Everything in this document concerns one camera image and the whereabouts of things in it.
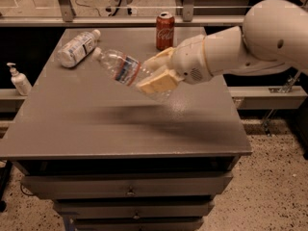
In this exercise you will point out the middle grey drawer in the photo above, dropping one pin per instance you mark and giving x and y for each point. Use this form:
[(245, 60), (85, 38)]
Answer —
[(136, 209)]

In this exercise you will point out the top grey drawer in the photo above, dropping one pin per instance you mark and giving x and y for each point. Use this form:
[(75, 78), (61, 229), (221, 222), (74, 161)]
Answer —
[(120, 186)]

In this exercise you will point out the white pump dispenser bottle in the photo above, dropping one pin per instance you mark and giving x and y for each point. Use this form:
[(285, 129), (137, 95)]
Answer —
[(19, 80)]

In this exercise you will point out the white labelled bottle lying down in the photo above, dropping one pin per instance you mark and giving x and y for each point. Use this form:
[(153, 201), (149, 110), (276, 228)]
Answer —
[(78, 48)]

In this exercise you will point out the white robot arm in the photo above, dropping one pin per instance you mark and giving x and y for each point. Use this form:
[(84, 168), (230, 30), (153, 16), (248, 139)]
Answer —
[(273, 38)]

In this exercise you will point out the grey drawer cabinet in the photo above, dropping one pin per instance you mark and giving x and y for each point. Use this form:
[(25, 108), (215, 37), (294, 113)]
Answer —
[(80, 122)]

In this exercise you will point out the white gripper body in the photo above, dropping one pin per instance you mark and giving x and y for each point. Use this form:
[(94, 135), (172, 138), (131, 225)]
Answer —
[(189, 61)]

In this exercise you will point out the red cola can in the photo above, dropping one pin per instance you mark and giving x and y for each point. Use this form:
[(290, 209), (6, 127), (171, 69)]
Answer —
[(164, 30)]

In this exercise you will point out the clear plastic water bottle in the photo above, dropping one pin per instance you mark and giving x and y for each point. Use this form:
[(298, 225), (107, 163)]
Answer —
[(126, 70)]

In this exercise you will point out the bottom grey drawer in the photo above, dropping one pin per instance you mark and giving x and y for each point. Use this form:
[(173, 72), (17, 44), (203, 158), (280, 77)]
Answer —
[(146, 224)]

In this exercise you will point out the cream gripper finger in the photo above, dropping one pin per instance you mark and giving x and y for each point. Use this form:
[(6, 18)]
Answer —
[(160, 59), (160, 81)]

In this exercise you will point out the grey drawer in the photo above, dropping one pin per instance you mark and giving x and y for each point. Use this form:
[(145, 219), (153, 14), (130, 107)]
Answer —
[(120, 186), (136, 209), (146, 224)]

